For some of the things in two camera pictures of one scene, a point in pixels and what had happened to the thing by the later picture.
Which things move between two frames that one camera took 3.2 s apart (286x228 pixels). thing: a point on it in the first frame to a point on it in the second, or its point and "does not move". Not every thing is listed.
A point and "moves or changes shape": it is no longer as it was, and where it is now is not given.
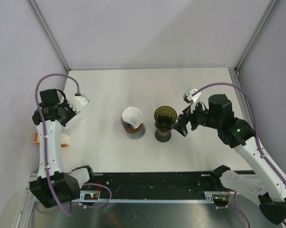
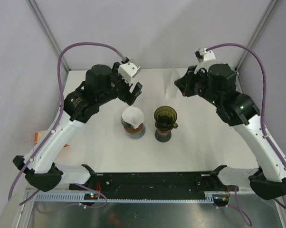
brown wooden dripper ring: (138, 129) does not move
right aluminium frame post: (272, 6) does not move
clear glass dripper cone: (126, 124) does not move
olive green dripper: (165, 117) does not move
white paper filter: (78, 118) moves or changes shape
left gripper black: (72, 112) to (128, 97)
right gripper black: (183, 119) to (185, 83)
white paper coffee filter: (133, 116) does not move
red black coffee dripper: (163, 137) does not move
